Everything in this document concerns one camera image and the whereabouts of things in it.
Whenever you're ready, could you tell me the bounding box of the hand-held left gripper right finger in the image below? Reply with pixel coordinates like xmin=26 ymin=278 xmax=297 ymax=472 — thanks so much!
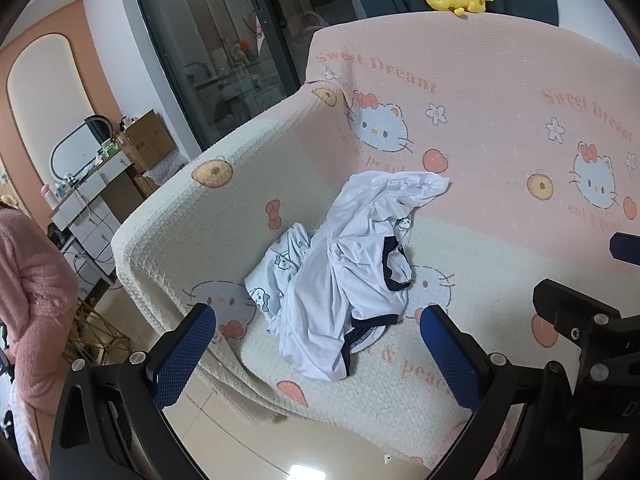
xmin=419 ymin=304 xmax=591 ymax=480

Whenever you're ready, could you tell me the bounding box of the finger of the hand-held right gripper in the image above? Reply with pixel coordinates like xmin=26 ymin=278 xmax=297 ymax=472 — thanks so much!
xmin=609 ymin=232 xmax=640 ymax=263
xmin=532 ymin=280 xmax=623 ymax=348

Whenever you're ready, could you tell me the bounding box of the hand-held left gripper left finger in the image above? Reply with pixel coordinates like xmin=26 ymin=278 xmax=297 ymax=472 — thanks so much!
xmin=50 ymin=303 xmax=217 ymax=480

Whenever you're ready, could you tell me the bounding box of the white t-shirt with navy trim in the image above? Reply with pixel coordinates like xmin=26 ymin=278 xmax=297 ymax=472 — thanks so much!
xmin=277 ymin=170 xmax=451 ymax=382

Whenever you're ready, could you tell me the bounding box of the light blue printed pajama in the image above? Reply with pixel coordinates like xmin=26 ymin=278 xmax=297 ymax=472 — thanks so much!
xmin=245 ymin=222 xmax=321 ymax=331

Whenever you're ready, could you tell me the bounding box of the white dresser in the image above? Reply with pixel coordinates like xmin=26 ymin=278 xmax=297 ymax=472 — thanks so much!
xmin=49 ymin=150 xmax=135 ymax=293

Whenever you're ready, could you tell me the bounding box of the white lace cloth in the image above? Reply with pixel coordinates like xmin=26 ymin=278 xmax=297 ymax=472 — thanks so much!
xmin=142 ymin=152 xmax=191 ymax=198

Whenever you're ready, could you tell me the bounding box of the pink cat printed blanket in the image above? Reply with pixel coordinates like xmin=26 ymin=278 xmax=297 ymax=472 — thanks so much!
xmin=111 ymin=7 xmax=640 ymax=471

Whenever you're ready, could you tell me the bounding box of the cardboard box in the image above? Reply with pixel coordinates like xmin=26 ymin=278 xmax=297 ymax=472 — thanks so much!
xmin=120 ymin=110 xmax=177 ymax=172

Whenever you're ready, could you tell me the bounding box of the oval vanity mirror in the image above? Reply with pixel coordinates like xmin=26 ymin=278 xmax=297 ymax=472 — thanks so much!
xmin=50 ymin=116 xmax=113 ymax=184

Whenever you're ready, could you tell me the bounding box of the glass sliding door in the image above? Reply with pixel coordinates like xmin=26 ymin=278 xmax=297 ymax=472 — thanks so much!
xmin=127 ymin=0 xmax=373 ymax=151

